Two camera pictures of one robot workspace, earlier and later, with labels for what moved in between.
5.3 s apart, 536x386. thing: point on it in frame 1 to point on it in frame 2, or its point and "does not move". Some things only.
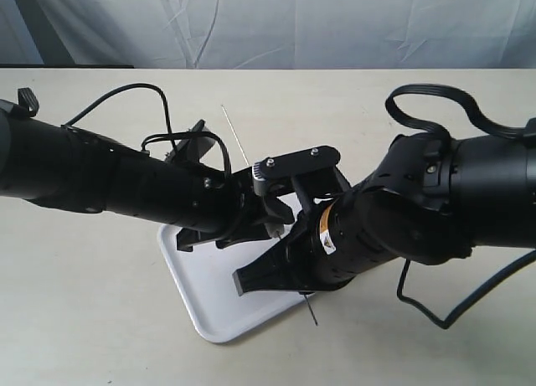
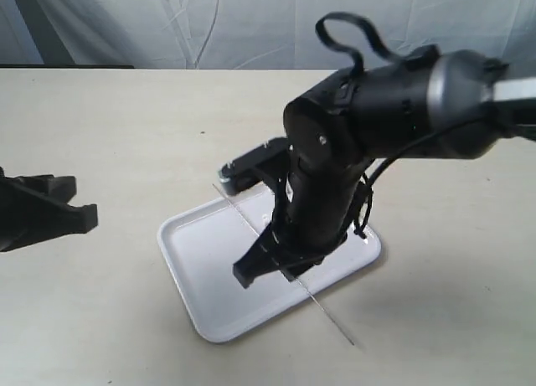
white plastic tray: [205, 280] does not move
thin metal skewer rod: [276, 231] to [295, 276]
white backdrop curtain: [270, 26] does not move
